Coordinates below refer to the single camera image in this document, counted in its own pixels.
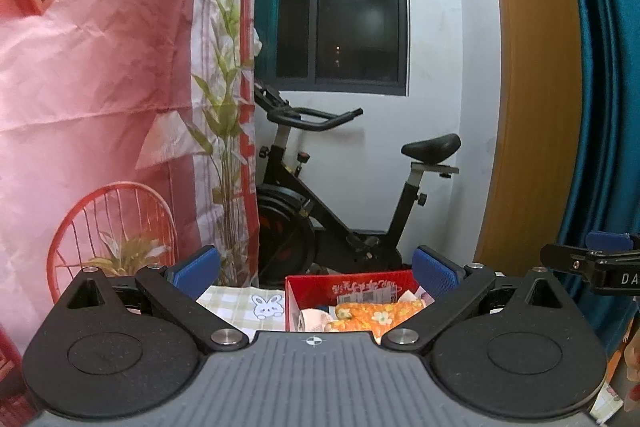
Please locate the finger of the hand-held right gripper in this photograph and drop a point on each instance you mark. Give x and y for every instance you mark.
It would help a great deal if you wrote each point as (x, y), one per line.
(607, 241)
(565, 257)

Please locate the black exercise bike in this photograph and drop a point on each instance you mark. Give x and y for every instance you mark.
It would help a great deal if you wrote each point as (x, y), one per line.
(285, 217)

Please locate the red cardboard box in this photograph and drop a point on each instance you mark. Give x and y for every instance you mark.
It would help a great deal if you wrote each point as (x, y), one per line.
(310, 292)

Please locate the red printed backdrop cloth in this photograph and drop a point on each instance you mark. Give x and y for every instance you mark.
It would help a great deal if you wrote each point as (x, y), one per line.
(90, 82)

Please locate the checked bunny tablecloth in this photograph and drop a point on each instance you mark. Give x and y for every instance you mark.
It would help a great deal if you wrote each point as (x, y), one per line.
(225, 302)

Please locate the orange floral cloth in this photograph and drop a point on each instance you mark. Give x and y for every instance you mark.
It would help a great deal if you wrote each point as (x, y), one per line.
(365, 314)

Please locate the cream mesh cloth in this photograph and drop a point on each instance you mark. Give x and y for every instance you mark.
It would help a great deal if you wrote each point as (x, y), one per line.
(315, 319)

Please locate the dark window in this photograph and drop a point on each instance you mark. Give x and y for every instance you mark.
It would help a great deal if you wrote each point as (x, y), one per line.
(350, 7)

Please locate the wooden door panel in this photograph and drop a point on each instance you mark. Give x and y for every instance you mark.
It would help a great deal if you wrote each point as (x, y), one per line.
(530, 107)

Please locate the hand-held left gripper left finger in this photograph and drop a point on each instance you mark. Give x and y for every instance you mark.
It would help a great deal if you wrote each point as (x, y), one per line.
(195, 272)

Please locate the teal curtain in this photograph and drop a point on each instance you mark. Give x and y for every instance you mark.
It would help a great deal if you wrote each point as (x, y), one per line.
(600, 82)

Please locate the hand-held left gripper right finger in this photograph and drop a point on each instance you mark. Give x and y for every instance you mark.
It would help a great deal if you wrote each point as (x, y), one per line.
(437, 269)

